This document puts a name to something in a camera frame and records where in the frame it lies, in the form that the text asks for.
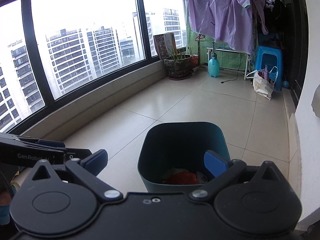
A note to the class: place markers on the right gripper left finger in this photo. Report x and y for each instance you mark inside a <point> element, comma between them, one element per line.
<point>85,171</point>

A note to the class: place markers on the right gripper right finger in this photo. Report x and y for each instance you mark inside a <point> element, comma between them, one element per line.
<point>224,173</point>

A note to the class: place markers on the red plastic bag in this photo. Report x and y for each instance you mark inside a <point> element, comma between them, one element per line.
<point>182,178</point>

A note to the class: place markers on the dark teal trash bin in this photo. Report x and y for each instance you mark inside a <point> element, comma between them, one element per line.
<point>169,148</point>

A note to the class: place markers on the cookie snack package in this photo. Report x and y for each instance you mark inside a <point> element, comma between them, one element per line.
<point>201,177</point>

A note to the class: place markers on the white shopping bag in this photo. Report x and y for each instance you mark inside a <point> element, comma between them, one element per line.
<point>264,81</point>

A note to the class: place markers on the teal spray bottle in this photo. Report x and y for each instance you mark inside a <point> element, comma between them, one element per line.
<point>213,63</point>

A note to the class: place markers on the small blue ball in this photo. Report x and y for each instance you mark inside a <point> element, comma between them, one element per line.
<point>286,84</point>

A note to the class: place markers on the small red flower pot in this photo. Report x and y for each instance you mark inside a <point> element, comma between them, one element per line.
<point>194,61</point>

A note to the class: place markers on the white drying rack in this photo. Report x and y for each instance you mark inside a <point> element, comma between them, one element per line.
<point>231,59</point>

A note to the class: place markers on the dark ceramic plant pot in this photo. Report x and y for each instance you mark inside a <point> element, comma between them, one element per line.
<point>178,66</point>

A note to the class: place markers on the blue plastic stool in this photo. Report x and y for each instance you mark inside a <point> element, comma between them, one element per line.
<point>273,60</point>

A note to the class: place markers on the cardboard box on sill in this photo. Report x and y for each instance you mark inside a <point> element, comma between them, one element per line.
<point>165,45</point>

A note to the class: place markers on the purple hanging garment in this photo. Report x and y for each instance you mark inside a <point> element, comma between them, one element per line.
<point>227,21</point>

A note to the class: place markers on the black window frame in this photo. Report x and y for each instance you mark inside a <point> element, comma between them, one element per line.
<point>52,105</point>

